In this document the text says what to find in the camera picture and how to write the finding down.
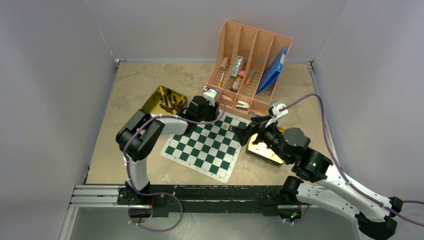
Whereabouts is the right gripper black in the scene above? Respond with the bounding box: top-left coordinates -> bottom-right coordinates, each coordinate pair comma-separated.
231,115 -> 291,164

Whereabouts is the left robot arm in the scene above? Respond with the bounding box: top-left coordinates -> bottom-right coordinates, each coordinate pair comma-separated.
115,89 -> 223,205

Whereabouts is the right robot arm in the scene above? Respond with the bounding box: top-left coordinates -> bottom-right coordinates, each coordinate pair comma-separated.
231,117 -> 403,240

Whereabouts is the gold tin with white pieces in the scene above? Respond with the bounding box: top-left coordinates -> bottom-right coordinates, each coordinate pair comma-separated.
245,133 -> 284,168

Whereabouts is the gold tin with dark pieces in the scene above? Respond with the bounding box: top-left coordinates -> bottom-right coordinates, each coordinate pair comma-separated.
142,85 -> 188,116

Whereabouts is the green white chess board mat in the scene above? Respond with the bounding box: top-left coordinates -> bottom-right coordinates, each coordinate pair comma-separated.
161,112 -> 250,184

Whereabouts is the white stapler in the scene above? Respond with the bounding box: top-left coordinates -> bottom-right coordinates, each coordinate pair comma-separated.
235,100 -> 250,111

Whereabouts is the pink capped bottle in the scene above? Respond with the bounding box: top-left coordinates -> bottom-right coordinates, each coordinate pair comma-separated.
230,70 -> 246,93

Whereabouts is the pink desk organizer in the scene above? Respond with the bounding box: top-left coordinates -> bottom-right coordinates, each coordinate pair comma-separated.
206,20 -> 293,119

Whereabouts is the grey box in organizer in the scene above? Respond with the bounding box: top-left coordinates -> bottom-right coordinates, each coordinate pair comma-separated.
230,55 -> 245,78

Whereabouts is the blue folder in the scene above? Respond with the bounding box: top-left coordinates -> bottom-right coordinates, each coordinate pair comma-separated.
256,47 -> 288,95

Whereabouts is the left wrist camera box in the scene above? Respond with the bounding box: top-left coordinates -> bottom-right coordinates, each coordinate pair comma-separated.
202,85 -> 219,106

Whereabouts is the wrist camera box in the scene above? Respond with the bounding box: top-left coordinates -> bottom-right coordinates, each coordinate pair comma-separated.
265,100 -> 289,128
202,85 -> 219,106

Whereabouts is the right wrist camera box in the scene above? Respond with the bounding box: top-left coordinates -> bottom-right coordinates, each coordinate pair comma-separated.
265,100 -> 289,128

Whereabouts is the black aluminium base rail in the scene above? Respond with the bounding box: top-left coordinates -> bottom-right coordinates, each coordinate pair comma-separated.
59,184 -> 369,240

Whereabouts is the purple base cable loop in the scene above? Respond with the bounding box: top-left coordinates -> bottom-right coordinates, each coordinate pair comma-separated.
127,191 -> 185,233

